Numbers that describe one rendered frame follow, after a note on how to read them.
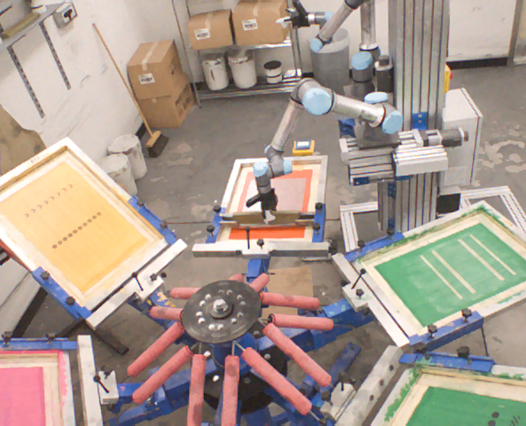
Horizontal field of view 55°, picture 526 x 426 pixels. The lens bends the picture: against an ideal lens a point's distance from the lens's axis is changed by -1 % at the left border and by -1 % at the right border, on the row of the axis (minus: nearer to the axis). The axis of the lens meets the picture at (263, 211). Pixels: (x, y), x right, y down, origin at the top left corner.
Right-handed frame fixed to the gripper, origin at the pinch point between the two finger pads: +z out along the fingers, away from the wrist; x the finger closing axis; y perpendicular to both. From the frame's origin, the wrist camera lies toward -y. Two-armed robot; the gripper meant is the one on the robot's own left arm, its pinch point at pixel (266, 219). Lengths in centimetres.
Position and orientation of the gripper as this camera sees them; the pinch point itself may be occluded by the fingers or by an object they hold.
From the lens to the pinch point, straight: 268.7
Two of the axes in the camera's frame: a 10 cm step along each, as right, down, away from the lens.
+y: 9.8, -0.2, -2.2
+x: 1.5, -6.5, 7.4
